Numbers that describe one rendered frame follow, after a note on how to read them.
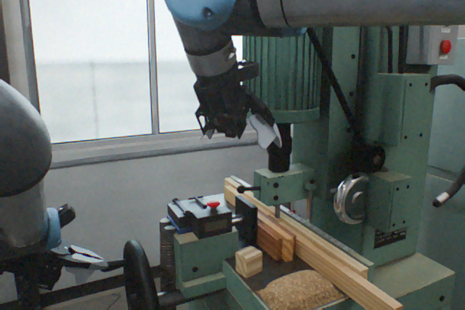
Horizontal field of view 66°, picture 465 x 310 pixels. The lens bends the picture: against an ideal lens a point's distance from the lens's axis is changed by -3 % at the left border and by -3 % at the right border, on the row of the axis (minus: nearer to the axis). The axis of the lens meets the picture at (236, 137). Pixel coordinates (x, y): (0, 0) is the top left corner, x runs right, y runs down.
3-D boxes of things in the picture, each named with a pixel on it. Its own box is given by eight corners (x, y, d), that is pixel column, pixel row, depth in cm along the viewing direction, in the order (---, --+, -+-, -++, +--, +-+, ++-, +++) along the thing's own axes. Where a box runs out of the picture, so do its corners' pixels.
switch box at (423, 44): (405, 64, 84) (410, -8, 81) (431, 64, 89) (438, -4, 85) (428, 64, 79) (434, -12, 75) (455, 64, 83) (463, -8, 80)
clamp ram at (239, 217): (213, 233, 92) (212, 199, 90) (240, 227, 95) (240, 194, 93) (229, 249, 84) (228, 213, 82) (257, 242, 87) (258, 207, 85)
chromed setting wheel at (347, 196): (328, 226, 83) (332, 174, 80) (368, 215, 89) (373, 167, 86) (338, 231, 80) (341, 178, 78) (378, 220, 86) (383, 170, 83)
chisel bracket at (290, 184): (252, 202, 90) (253, 169, 88) (299, 193, 96) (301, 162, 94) (268, 214, 84) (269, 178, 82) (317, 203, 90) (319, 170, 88)
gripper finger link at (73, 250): (97, 277, 84) (57, 267, 79) (108, 255, 84) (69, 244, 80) (99, 284, 81) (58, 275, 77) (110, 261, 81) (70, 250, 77)
